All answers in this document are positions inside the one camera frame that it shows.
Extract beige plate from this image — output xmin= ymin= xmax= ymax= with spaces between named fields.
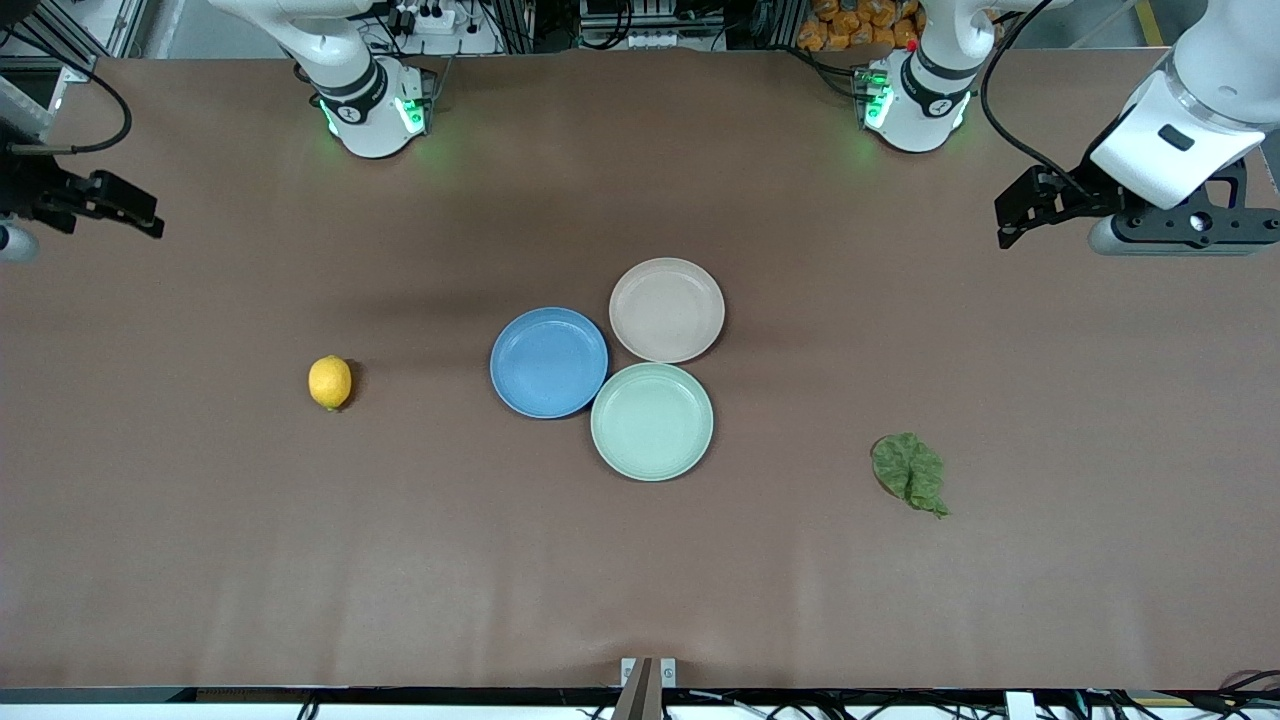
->
xmin=609 ymin=257 xmax=726 ymax=364

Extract green lettuce leaf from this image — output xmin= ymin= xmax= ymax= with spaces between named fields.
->
xmin=870 ymin=432 xmax=951 ymax=519

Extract yellow lemon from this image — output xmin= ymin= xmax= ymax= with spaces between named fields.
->
xmin=308 ymin=355 xmax=353 ymax=411

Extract pale green plate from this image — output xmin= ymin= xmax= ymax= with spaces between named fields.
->
xmin=590 ymin=362 xmax=715 ymax=483

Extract orange snack bags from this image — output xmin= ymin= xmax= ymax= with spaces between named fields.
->
xmin=797 ymin=0 xmax=926 ymax=53

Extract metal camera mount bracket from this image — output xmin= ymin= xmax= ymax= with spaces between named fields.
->
xmin=612 ymin=657 xmax=678 ymax=720

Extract blue plate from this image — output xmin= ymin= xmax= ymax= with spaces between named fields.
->
xmin=490 ymin=306 xmax=609 ymax=420

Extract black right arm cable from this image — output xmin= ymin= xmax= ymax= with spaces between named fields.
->
xmin=0 ymin=25 xmax=133 ymax=156

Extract white power strip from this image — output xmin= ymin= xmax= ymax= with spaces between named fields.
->
xmin=385 ymin=0 xmax=459 ymax=36

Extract aluminium frame profile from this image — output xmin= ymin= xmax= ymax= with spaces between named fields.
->
xmin=0 ymin=0 xmax=151 ymax=81

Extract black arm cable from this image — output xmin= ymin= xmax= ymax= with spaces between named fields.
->
xmin=0 ymin=25 xmax=133 ymax=156
xmin=980 ymin=0 xmax=1091 ymax=191

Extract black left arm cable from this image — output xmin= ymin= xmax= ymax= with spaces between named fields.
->
xmin=980 ymin=0 xmax=1091 ymax=191

